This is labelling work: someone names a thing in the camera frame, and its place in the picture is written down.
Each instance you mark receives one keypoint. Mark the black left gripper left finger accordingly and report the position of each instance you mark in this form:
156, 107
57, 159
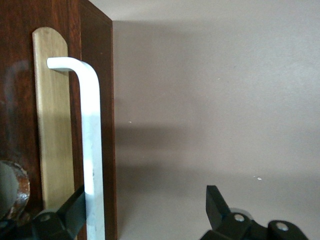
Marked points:
70, 215

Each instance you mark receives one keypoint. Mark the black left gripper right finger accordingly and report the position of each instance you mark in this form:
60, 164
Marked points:
220, 215

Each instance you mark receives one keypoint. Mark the wooden drawer with dark front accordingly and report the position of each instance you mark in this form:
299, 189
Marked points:
17, 50

